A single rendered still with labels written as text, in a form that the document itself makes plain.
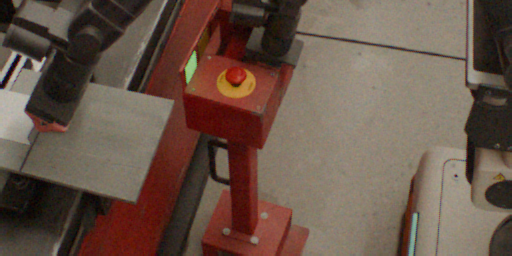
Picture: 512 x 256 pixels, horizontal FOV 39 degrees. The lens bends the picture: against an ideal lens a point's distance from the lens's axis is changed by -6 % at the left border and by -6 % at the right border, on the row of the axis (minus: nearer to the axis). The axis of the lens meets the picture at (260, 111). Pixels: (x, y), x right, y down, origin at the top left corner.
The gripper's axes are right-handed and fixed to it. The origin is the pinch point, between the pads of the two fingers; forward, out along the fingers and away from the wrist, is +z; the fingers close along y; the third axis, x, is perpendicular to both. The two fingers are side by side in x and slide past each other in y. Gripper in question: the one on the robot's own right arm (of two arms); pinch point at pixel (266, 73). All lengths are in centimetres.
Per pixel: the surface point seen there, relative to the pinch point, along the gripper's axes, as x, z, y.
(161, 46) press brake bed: 5.7, -4.0, 20.7
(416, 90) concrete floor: -65, 63, -44
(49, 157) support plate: 47, -24, 24
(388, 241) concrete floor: -9, 64, -46
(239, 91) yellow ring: 11.1, -6.0, 3.2
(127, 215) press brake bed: 33.3, 14.6, 15.9
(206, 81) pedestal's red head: 10.5, -4.8, 9.7
